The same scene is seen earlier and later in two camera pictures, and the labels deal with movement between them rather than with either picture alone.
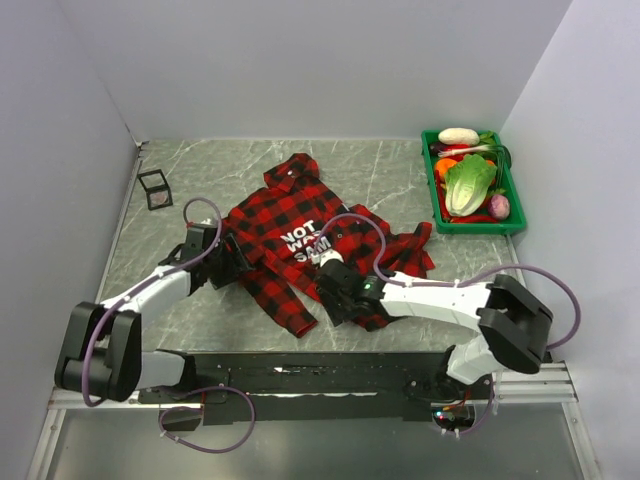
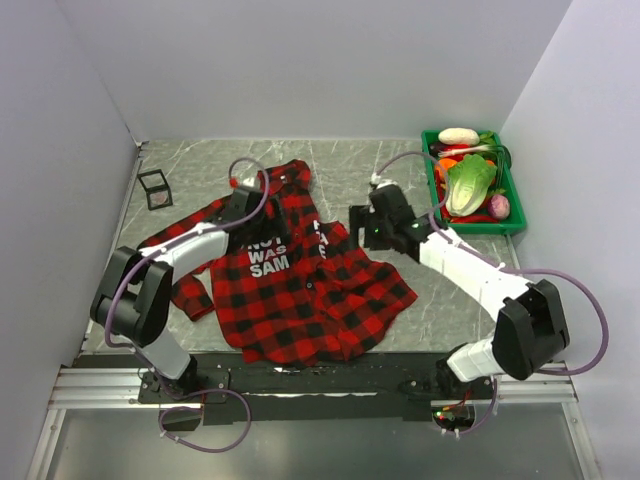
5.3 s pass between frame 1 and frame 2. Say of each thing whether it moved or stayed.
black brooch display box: stayed
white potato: stayed
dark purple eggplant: stayed
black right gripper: moved
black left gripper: moved
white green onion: stayed
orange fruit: stayed
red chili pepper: stayed
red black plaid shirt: moved
